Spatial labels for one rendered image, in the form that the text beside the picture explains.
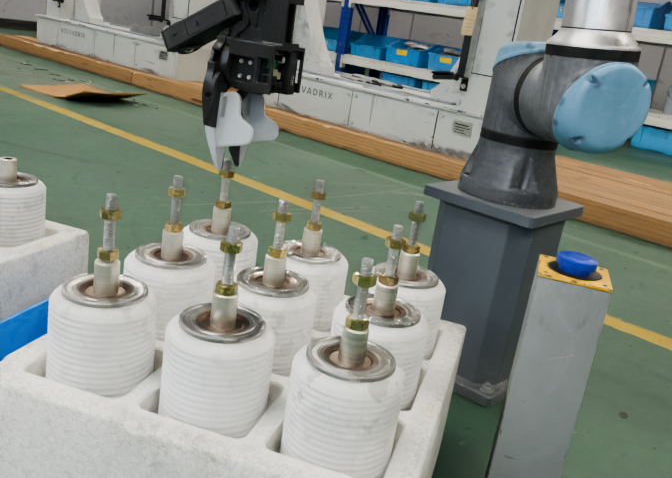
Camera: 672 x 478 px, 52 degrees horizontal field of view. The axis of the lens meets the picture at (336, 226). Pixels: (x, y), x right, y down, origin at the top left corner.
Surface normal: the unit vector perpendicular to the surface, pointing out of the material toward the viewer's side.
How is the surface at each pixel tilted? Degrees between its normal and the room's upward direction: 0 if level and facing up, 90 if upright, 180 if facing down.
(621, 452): 0
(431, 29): 90
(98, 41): 90
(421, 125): 90
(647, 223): 90
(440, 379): 0
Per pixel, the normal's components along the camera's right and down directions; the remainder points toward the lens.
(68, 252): 0.93, 0.23
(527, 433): -0.29, 0.22
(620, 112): 0.24, 0.43
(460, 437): 0.15, -0.95
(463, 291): -0.65, 0.11
